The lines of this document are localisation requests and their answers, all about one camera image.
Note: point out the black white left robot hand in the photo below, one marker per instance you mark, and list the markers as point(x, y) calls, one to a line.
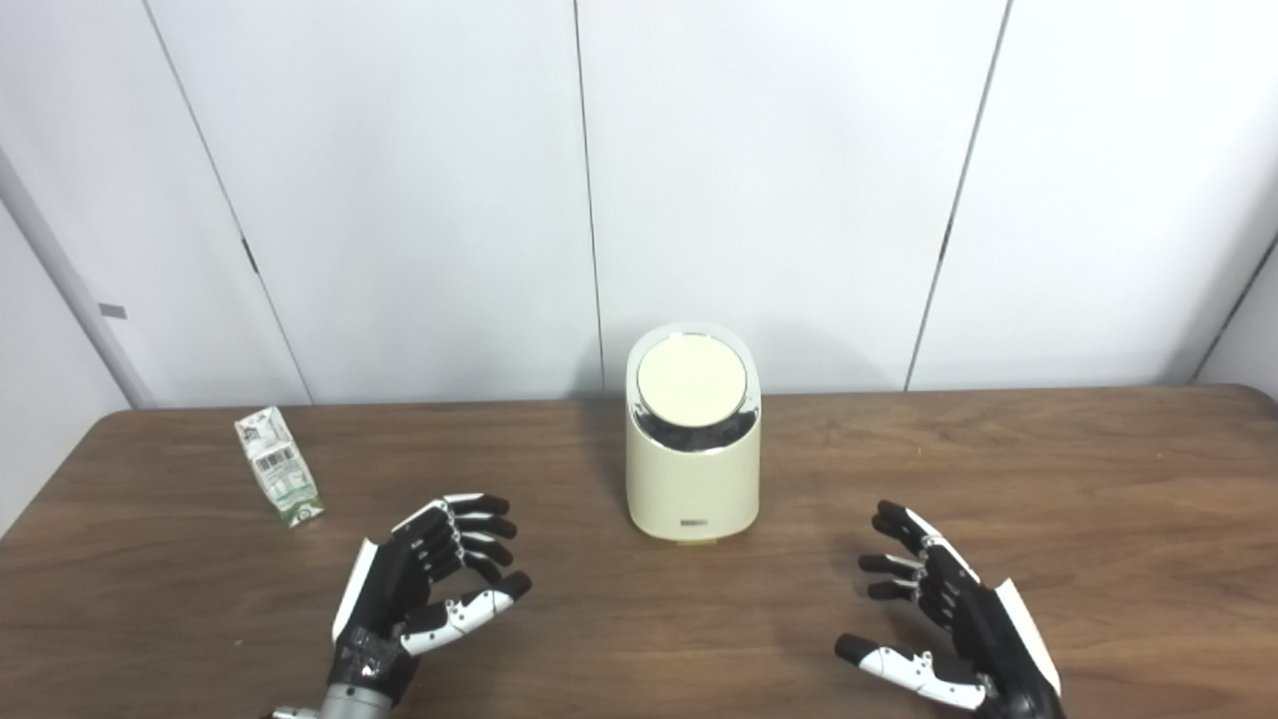
point(384, 589)

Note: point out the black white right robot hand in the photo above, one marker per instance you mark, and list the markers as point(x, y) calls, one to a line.
point(983, 624)

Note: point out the white green milk carton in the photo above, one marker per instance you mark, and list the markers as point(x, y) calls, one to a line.
point(280, 469)

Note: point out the cream-colored lidded bin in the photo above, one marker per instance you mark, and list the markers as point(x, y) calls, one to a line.
point(689, 479)

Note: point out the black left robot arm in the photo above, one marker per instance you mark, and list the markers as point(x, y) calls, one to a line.
point(354, 704)

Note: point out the black panel seam clip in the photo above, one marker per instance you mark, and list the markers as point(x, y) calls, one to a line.
point(250, 256)

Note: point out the small grey wall tag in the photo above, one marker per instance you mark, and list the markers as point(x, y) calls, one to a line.
point(113, 311)

